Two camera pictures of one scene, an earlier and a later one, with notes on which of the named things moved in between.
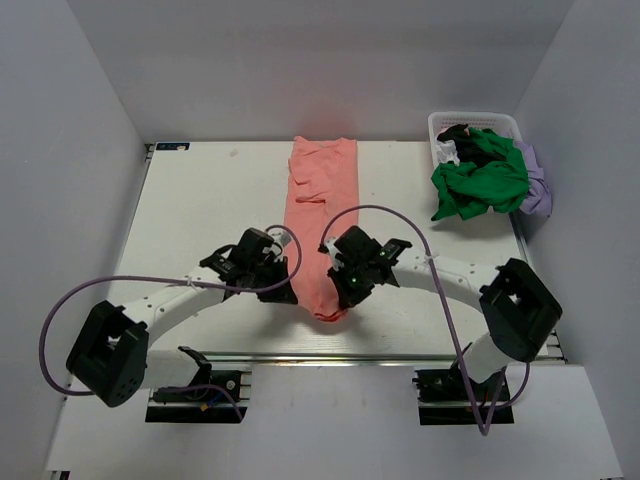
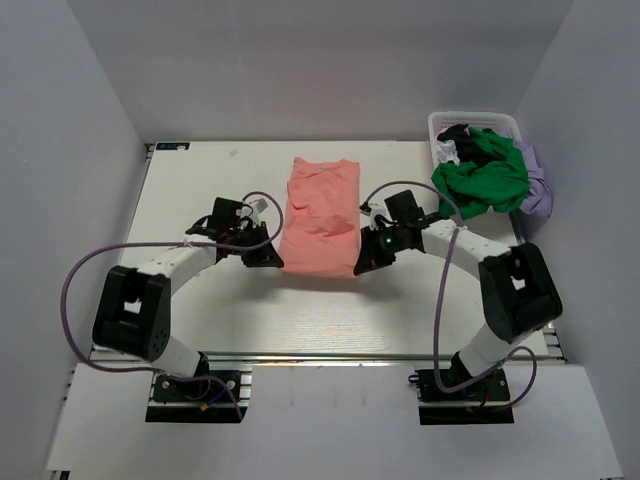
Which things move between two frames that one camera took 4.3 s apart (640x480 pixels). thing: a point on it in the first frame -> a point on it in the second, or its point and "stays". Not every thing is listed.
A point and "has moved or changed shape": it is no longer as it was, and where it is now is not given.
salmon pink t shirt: (322, 184) has moved or changed shape
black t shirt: (468, 150) stays
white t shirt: (447, 151) stays
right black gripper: (349, 297) -> (371, 257)
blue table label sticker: (172, 146) stays
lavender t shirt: (540, 198) stays
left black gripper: (283, 294) -> (264, 257)
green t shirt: (501, 184) stays
